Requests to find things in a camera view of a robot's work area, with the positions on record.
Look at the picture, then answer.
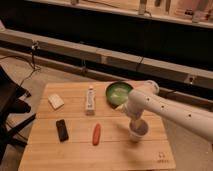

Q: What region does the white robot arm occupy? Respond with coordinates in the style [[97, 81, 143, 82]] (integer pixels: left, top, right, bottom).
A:
[[117, 80, 213, 143]]

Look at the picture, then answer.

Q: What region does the green ceramic bowl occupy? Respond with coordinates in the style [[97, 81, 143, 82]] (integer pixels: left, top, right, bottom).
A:
[[105, 81, 133, 107]]

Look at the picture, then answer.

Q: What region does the orange carrot toy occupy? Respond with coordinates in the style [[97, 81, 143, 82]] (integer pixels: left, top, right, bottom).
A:
[[92, 124, 101, 145]]

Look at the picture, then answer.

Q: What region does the white tube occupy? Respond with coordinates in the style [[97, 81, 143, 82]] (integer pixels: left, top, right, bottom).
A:
[[85, 86, 95, 115]]

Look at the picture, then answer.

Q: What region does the black phone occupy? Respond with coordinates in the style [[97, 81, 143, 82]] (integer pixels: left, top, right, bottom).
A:
[[56, 119, 69, 142]]

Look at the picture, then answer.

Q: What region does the black chair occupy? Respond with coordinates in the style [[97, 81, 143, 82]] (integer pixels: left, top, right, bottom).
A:
[[0, 65, 35, 163]]

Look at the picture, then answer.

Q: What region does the black floor cable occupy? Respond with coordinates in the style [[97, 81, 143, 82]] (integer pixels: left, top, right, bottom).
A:
[[0, 41, 42, 87]]

